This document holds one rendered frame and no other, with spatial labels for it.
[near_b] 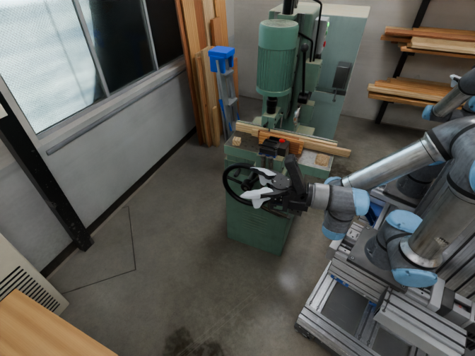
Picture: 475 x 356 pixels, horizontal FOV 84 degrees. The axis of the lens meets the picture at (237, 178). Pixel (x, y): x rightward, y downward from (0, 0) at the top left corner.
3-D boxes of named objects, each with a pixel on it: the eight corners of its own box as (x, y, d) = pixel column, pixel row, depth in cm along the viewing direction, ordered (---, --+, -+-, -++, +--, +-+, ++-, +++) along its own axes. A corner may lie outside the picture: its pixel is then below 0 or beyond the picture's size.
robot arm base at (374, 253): (408, 251, 108) (419, 237, 101) (399, 279, 99) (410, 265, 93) (370, 232, 115) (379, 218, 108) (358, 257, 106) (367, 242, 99)
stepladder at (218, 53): (224, 174, 271) (203, 52, 197) (234, 161, 288) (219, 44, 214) (238, 177, 265) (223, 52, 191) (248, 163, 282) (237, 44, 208)
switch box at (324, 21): (309, 53, 144) (314, 19, 133) (312, 48, 150) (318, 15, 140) (320, 54, 142) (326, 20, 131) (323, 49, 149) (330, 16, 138)
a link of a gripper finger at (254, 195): (244, 215, 74) (272, 207, 77) (244, 198, 70) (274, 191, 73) (239, 208, 76) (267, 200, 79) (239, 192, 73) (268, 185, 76)
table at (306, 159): (216, 162, 149) (215, 153, 145) (237, 135, 170) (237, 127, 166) (324, 191, 131) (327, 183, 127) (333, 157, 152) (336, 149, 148)
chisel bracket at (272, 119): (261, 128, 148) (261, 115, 142) (268, 117, 158) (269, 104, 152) (273, 131, 146) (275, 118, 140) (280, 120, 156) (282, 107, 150)
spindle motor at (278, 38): (251, 94, 133) (253, 25, 112) (262, 82, 145) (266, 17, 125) (284, 100, 128) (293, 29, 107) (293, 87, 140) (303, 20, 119)
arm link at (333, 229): (343, 217, 90) (353, 195, 83) (346, 245, 82) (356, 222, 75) (319, 214, 92) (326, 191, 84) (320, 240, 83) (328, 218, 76)
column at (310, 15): (259, 133, 179) (267, 10, 131) (269, 119, 194) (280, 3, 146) (291, 140, 172) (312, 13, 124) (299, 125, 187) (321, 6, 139)
